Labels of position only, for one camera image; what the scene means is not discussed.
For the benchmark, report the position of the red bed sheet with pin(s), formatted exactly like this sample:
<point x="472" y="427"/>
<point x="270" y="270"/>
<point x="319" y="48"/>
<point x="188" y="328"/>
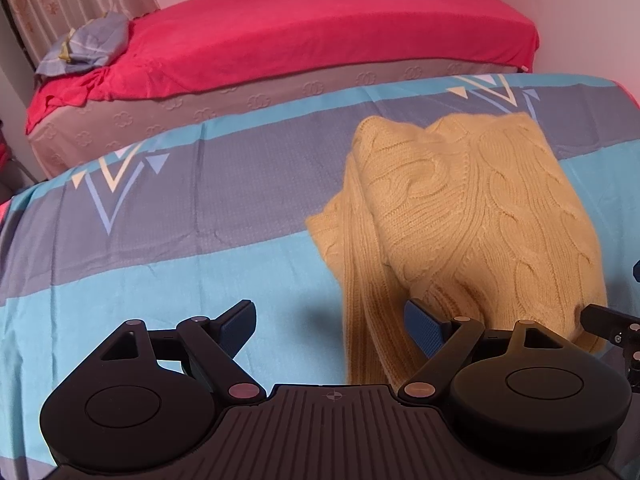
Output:
<point x="300" y="35"/>

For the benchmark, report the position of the blue grey patterned bed sheet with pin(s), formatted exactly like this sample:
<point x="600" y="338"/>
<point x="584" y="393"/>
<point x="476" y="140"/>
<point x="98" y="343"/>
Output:
<point x="150" y="260"/>

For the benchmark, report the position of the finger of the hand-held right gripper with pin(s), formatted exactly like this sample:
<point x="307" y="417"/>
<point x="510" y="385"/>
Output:
<point x="607" y="322"/>
<point x="636" y="270"/>

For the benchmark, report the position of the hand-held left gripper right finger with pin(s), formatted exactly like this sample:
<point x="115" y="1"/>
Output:
<point x="424" y="329"/>

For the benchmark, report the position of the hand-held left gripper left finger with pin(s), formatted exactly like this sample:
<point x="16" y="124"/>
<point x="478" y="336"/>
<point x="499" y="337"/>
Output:
<point x="239" y="324"/>

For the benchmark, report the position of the embossed beige mattress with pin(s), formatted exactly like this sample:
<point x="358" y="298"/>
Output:
<point x="200" y="105"/>

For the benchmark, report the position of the crumpled blue grey cloth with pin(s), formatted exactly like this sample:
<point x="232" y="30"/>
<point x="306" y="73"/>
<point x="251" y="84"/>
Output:
<point x="85" y="45"/>

